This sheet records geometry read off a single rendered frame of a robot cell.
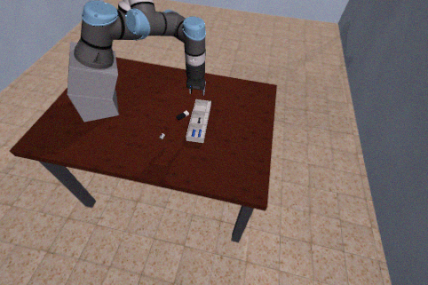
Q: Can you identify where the white three-compartment bin rack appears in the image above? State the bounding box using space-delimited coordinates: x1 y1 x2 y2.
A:
186 99 211 143

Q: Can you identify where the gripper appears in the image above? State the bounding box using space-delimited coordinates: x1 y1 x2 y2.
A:
185 49 206 95

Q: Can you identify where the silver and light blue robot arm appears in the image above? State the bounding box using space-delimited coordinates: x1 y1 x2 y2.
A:
74 0 206 69

